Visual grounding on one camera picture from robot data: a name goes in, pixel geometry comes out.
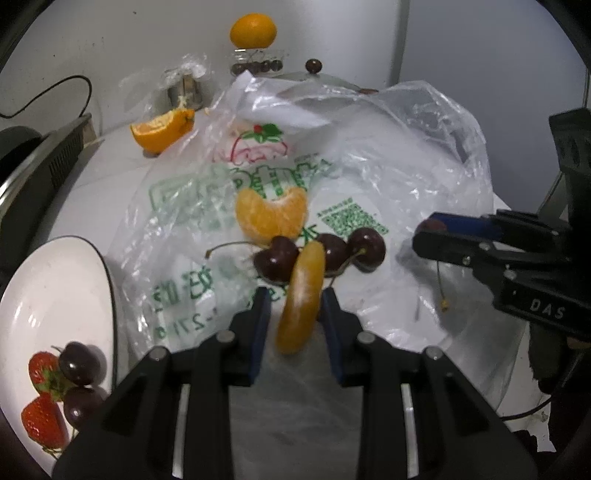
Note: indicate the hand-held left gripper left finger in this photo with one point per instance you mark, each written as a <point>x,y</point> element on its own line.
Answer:
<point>261,332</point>

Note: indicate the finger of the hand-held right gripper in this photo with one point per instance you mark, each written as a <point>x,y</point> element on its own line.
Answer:
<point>466,226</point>
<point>443,247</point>

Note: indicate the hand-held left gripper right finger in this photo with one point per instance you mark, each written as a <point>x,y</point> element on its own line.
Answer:
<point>333,341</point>

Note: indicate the dark red cherry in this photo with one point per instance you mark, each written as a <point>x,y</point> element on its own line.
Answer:
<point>82,362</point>
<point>277,258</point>
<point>82,406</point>
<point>367,244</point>
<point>433,225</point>
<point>334,249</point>

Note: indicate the single peeled orange segment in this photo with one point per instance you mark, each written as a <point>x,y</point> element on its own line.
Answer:
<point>300,300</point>

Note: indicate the clear printed plastic bag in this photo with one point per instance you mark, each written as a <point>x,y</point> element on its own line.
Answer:
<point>392,161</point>

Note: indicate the large peeled orange chunk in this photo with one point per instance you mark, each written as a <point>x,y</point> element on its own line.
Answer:
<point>268,217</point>

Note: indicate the white bowl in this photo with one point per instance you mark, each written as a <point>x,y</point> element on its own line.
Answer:
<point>55,300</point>

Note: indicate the red strawberry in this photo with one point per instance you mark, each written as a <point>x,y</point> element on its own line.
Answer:
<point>44,420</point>
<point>42,371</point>

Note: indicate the saucepan lid brown knob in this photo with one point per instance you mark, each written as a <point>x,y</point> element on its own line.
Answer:
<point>314,65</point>

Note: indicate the orange peel with pulp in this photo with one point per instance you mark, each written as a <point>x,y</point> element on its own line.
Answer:
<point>161,131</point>

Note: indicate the small steel cup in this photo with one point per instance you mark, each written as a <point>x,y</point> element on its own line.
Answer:
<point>187,90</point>

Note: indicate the steel induction cooker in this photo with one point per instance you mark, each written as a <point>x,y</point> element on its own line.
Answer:
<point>46,157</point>

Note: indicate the small crumpled clear bag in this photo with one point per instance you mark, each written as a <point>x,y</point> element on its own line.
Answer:
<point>138,81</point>

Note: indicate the whole orange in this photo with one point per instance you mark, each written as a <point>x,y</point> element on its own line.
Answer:
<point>253,30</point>

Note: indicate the black wok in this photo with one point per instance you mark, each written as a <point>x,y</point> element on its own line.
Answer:
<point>14,138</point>

